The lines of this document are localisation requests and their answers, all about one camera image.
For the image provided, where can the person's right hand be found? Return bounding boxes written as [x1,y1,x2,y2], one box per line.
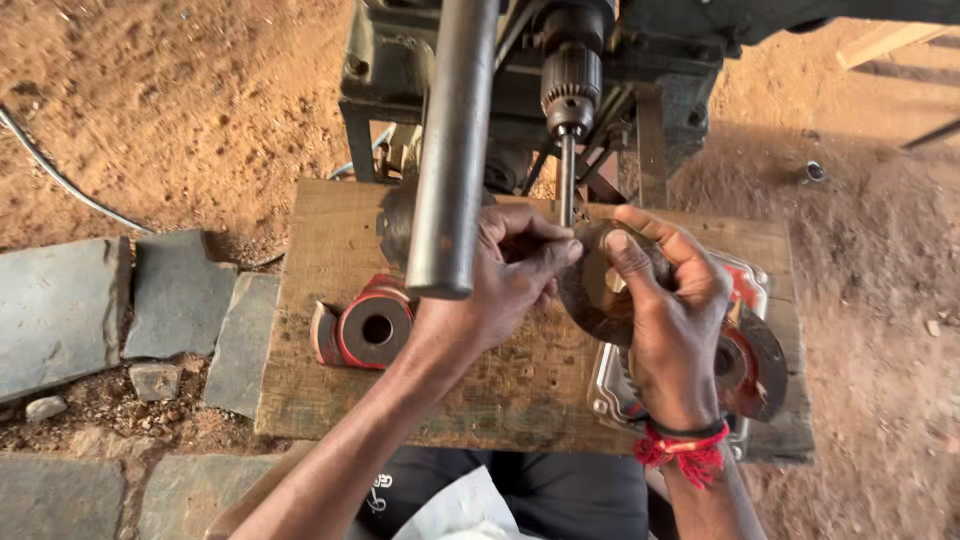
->
[602,204,734,432]

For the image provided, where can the person's left hand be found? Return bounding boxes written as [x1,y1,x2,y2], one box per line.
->
[418,204,585,355]

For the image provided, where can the dark round metal disc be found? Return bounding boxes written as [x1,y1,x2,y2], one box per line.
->
[558,222,678,348]

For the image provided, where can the dark gear with red hub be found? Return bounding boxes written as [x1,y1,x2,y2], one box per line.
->
[711,303,789,423]

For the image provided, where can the red thread wristband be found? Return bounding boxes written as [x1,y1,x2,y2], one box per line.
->
[631,418,731,491]

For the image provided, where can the dark round metal part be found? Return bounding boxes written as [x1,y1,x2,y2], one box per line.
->
[375,183,498,273]

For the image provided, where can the red metal pulley hub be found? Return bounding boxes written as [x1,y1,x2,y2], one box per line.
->
[310,273,418,371]

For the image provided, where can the steel drill bit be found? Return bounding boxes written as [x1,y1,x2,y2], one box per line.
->
[558,132,578,229]

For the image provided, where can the grey steel lever bar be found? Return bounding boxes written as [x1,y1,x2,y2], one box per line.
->
[404,0,501,301]

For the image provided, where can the worn wooden work board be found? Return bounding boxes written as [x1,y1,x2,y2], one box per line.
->
[255,177,816,465]

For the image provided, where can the person's black shorts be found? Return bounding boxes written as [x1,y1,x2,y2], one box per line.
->
[351,447,652,540]

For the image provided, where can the white cloth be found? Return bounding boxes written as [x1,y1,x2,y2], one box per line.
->
[392,465,543,540]

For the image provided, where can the steel drill chuck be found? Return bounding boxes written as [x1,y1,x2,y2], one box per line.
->
[540,43,604,141]

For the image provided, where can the narrow grey stone slab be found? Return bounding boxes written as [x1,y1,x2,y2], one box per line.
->
[203,271,283,419]

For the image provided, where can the dark drill press machine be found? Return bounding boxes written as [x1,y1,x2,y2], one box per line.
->
[337,0,960,213]

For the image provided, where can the medium grey stone slab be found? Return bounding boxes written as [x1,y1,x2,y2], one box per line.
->
[123,228,239,360]

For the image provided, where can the thin dark metal rod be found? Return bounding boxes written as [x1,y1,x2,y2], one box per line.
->
[900,118,960,150]

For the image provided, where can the small grey stone block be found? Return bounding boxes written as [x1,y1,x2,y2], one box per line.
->
[128,363,184,403]

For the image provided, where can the flat grey paving stone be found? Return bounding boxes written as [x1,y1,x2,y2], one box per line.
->
[0,453,126,540]
[138,453,283,540]

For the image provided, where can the pale wooden plank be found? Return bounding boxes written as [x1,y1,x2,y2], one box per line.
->
[835,21,955,72]

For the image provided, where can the large grey stone slab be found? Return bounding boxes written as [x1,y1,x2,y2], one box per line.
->
[0,237,133,405]

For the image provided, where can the small pale pebble stone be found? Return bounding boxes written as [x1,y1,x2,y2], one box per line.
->
[25,395,69,423]

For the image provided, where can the light blue cable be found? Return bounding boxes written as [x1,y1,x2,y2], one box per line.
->
[328,123,397,181]

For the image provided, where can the grey cable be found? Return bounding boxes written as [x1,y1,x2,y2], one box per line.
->
[0,105,155,235]

